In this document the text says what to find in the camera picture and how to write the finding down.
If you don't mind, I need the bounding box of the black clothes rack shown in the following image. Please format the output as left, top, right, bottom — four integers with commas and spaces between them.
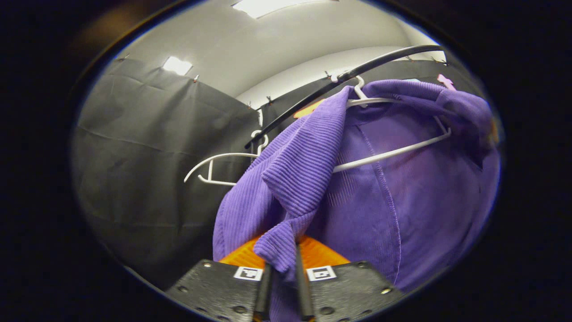
244, 45, 443, 149

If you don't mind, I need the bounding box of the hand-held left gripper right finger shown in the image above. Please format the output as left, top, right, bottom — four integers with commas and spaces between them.
294, 236, 404, 322

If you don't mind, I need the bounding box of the black backdrop cloth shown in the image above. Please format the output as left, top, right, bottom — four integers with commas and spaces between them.
71, 56, 479, 291

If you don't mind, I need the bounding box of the purple corduroy jacket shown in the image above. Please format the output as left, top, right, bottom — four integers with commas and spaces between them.
212, 80, 501, 322

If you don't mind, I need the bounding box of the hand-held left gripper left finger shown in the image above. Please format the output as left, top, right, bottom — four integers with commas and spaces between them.
165, 236, 274, 322

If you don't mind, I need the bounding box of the ceiling light panel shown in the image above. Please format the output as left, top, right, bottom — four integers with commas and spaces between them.
162, 56, 193, 76
232, 0, 340, 19

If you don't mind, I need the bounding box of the white plastic clothes hanger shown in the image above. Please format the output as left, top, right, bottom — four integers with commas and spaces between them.
184, 130, 269, 186
333, 76, 452, 174

